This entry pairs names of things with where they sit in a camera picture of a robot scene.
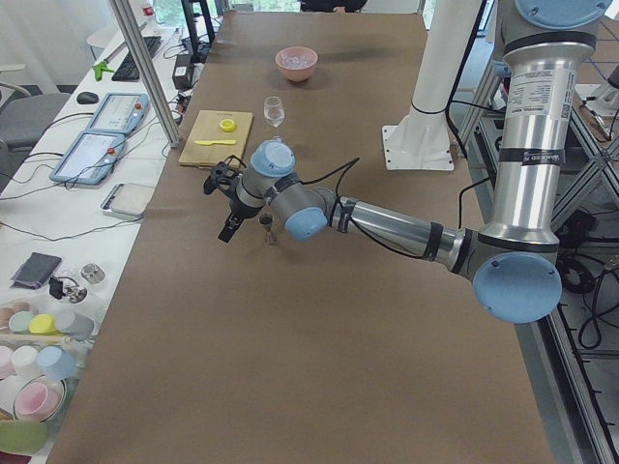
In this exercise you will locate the upper blue teach pendant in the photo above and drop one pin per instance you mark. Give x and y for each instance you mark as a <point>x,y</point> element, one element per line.
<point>119,113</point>

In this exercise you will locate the clear ice cubes pile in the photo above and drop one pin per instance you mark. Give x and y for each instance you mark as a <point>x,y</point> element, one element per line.
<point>296,61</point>

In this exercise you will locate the lower blue teach pendant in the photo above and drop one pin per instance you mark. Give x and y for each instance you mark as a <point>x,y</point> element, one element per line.
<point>89,160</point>

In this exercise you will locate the pink bowl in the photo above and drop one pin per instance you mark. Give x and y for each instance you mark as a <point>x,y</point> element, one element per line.
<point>297,75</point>

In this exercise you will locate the mint green plastic cup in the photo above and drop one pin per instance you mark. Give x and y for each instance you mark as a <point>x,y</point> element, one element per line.
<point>20,321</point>

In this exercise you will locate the aluminium frame post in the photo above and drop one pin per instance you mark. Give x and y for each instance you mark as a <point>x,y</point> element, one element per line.
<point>137,47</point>

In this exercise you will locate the black computer mouse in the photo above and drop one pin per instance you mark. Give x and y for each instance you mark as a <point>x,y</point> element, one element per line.
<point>87,97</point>

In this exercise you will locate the green handled tool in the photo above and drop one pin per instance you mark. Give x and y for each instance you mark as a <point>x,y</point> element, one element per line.
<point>102,67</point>

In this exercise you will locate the white plastic cup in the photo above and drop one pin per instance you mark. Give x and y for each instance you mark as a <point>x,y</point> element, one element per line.
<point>25,362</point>

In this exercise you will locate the steel double jigger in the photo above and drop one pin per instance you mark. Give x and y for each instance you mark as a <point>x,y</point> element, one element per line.
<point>267,222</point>

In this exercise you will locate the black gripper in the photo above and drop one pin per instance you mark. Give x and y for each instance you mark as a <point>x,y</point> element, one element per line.
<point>236,209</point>

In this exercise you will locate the black clip with keys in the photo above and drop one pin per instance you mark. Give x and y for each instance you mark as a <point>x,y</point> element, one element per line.
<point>66,288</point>

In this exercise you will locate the white tray box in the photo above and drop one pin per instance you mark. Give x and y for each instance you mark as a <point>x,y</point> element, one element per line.
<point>127,201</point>

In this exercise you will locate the blue teach pendant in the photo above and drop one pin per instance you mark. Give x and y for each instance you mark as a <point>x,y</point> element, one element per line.
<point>89,160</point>
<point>119,113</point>

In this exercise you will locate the grey plastic cup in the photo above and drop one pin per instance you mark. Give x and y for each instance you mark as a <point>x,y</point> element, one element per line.
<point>75,325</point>

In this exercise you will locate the light blue plastic cup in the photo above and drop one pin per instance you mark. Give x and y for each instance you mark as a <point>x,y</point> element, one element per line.
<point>55,363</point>

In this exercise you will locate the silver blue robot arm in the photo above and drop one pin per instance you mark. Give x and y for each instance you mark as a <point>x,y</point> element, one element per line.
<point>510,261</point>

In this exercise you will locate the black power adapter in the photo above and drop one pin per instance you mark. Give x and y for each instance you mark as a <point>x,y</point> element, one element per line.
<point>186,72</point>

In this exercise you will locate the yellow plastic cup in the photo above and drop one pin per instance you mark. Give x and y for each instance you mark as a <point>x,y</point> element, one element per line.
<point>43,324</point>

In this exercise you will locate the yellow plastic knife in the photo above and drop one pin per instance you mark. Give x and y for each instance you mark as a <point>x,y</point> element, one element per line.
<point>220,142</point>

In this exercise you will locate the clear wine glass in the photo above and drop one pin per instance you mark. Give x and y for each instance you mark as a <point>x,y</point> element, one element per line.
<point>274,114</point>

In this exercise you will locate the bamboo cutting board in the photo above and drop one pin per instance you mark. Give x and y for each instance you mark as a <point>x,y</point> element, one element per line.
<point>206,127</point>

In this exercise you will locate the pink plastic cup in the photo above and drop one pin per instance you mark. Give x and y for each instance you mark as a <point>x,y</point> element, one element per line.
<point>39,400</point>

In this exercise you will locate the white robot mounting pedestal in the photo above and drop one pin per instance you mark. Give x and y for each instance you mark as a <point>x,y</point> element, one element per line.
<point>421,140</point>

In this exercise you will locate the steel cylinder weight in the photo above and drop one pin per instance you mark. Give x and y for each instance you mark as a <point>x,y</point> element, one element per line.
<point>92,273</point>

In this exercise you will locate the grey folded cloth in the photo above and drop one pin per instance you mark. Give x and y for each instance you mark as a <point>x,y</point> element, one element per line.
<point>35,271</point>

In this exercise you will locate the yellow lemon slice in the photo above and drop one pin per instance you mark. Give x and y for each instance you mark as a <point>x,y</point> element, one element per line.
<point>227,125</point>

